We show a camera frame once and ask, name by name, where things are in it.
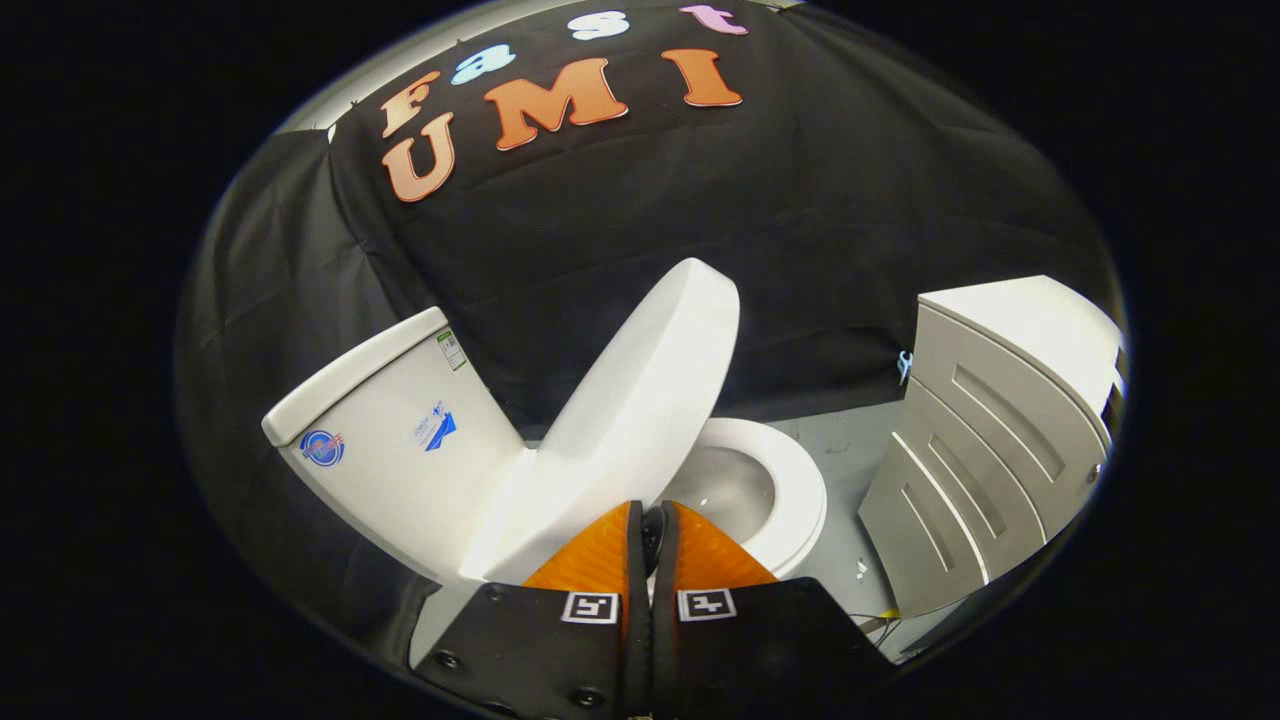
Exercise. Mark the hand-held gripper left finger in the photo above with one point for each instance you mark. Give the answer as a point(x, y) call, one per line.
point(636, 620)

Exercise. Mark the grey cabinet with white top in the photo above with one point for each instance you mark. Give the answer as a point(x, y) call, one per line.
point(990, 450)

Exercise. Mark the black backdrop cloth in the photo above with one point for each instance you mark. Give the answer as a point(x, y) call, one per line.
point(800, 220)

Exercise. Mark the white toilet bowl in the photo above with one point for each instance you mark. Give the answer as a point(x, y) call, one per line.
point(735, 490)

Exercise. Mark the white toilet seat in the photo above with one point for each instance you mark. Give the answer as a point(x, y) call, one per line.
point(800, 480)

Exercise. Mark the white toilet lid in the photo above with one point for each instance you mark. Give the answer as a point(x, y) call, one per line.
point(630, 420)

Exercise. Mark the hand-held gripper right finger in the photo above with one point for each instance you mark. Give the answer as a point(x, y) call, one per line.
point(664, 620)

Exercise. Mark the light blue clip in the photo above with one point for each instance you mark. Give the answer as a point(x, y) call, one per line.
point(905, 367)

